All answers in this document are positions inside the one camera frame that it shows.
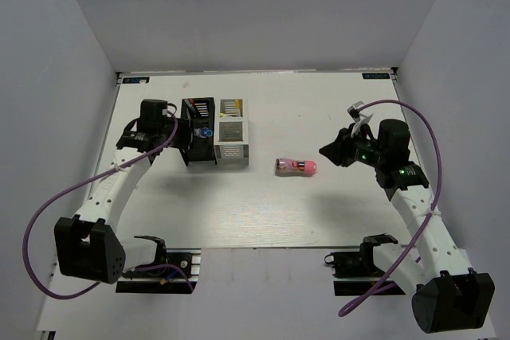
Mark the green gel pen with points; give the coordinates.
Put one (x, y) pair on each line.
(188, 109)

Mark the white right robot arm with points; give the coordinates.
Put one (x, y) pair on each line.
(446, 292)

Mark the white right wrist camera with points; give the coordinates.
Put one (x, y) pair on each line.
(358, 117)

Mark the black pen holder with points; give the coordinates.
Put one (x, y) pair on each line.
(200, 114)

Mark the white pen holder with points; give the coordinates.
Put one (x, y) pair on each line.
(231, 134)

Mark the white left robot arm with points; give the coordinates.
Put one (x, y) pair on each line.
(87, 244)

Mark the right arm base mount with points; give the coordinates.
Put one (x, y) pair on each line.
(354, 271)

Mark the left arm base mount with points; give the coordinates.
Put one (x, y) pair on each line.
(178, 279)

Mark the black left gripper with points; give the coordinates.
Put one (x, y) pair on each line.
(185, 127)

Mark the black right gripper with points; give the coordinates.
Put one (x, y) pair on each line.
(339, 151)

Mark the pink crayon jar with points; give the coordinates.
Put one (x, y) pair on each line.
(288, 166)

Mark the clear blue glue bottle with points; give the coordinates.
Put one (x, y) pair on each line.
(203, 133)

